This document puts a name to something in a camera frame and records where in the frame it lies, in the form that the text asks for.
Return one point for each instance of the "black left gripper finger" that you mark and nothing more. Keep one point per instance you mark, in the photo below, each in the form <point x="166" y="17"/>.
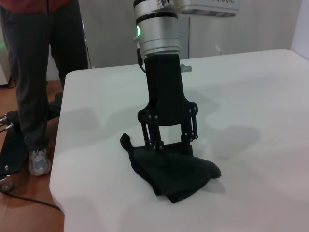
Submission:
<point x="190" y="133"/>
<point x="152" y="137"/>

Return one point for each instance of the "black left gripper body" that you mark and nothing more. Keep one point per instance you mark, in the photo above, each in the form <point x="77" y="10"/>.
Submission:
<point x="165" y="96"/>

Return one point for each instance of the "dark blue rag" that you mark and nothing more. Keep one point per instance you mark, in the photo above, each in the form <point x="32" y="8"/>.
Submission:
<point x="173" y="174"/>

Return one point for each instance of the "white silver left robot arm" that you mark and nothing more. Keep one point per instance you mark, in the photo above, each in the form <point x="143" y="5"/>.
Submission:
<point x="157" y="29"/>

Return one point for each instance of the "white cabinet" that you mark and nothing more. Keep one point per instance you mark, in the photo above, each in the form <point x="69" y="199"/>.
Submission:
<point x="229" y="36"/>

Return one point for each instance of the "white sneaker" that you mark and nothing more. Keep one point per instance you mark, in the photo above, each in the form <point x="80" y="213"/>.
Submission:
<point x="38" y="162"/>

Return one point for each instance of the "person in grey trousers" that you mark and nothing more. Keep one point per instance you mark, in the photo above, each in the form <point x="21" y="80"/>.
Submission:
<point x="31" y="72"/>

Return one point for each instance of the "caster wheel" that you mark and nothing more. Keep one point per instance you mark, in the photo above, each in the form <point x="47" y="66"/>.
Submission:
<point x="6" y="184"/>

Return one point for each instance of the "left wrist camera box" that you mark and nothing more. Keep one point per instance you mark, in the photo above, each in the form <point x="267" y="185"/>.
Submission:
<point x="207" y="7"/>

